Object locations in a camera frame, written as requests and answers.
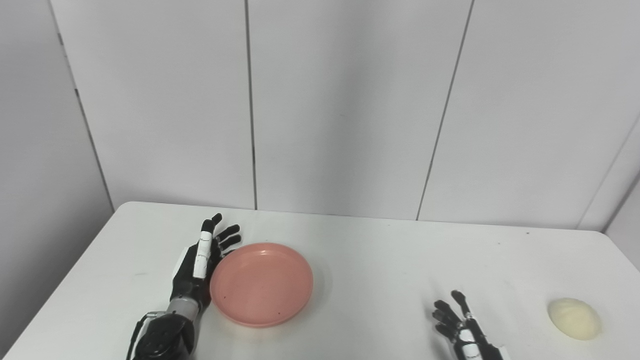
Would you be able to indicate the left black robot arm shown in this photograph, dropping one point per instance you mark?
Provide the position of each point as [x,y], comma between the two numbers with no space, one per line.
[167,330]

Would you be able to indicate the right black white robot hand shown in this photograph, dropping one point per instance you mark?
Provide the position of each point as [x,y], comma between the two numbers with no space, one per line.
[470,335]

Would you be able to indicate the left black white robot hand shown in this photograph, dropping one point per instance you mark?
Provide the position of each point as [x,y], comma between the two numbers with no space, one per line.
[192,275]

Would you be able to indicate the cream steamed bun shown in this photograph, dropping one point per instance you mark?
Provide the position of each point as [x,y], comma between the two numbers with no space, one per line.
[575,319]

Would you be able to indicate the pink round plate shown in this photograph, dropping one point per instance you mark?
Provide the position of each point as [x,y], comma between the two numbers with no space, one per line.
[261,285]

